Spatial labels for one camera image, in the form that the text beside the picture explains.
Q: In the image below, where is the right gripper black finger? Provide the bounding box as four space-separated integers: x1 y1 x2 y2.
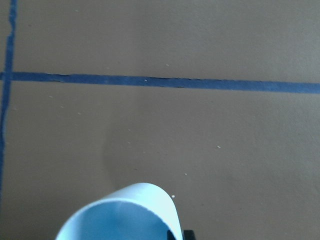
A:
167 230 195 240

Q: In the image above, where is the light blue cup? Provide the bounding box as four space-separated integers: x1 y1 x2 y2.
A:
56 182 184 240

